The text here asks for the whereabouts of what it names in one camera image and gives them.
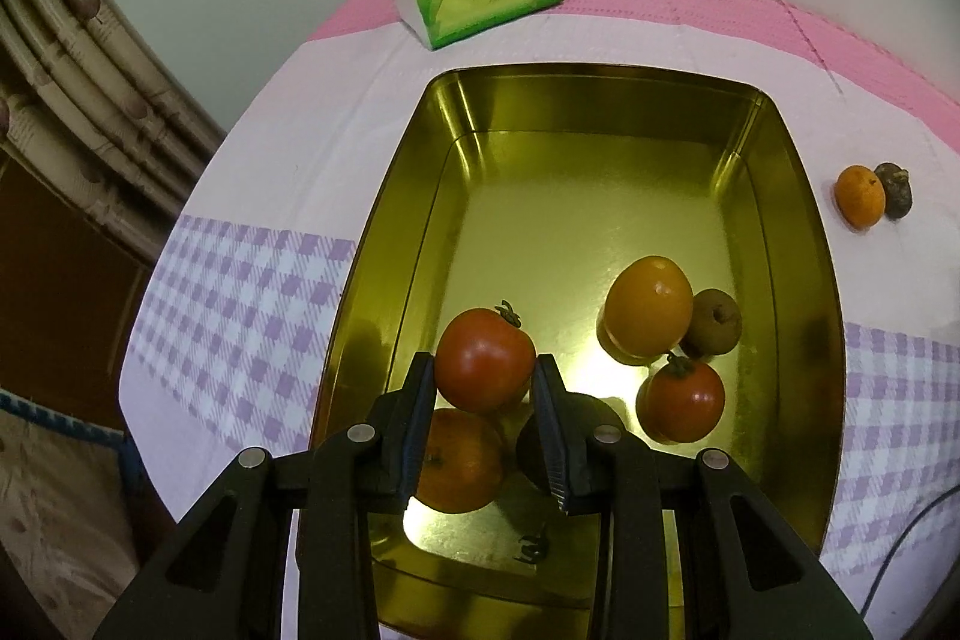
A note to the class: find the red tomato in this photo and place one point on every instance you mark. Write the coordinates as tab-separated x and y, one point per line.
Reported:
485	359
681	400

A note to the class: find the beige cloth with blue trim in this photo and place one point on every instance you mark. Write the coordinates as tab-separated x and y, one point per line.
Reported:
52	520

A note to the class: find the round orange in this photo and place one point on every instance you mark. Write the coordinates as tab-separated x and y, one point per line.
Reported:
859	196
465	460

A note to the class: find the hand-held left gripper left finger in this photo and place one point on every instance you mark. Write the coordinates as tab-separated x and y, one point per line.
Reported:
420	415

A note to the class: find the brown kiwi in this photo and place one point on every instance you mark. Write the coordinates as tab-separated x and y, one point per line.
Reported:
716	323

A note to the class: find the dark round fruit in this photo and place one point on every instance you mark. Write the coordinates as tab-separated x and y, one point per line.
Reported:
527	452

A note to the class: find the dark wrinkled mangosteen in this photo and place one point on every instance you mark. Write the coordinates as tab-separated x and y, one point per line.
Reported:
898	190

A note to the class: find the bamboo furniture frame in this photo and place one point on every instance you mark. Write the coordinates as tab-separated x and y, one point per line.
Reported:
90	85

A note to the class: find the yellow-orange citrus fruit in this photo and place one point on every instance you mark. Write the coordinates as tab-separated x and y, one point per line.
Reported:
649	308

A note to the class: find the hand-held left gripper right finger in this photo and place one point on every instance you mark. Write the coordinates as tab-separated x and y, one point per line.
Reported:
547	419

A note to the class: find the gold metal tin tray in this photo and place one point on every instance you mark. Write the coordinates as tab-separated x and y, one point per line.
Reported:
570	205

